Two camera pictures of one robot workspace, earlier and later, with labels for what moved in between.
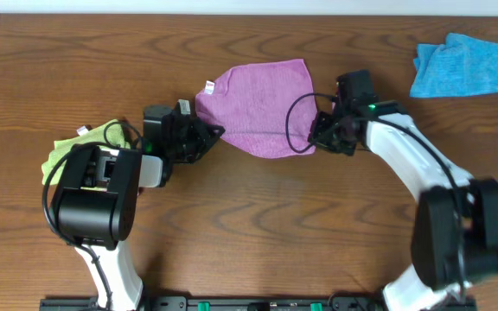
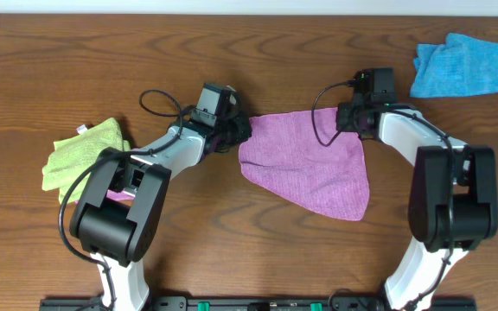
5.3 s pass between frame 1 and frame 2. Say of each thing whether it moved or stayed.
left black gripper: moved
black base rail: stayed
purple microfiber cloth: moved
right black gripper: moved
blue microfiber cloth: stayed
